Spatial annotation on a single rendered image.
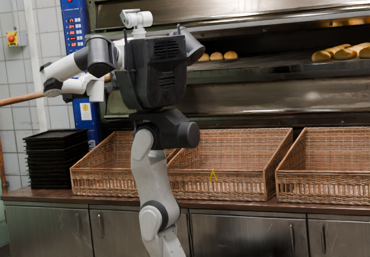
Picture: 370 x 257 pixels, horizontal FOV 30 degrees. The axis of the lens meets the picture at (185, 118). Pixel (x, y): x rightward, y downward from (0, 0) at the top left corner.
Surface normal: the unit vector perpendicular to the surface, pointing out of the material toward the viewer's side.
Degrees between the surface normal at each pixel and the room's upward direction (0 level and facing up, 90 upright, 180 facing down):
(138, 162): 90
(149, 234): 90
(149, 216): 90
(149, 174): 114
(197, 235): 90
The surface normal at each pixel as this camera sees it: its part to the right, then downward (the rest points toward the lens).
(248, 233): -0.46, 0.17
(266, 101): -0.47, -0.18
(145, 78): -0.83, 0.15
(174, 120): 0.55, -0.72
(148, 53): 0.57, 0.05
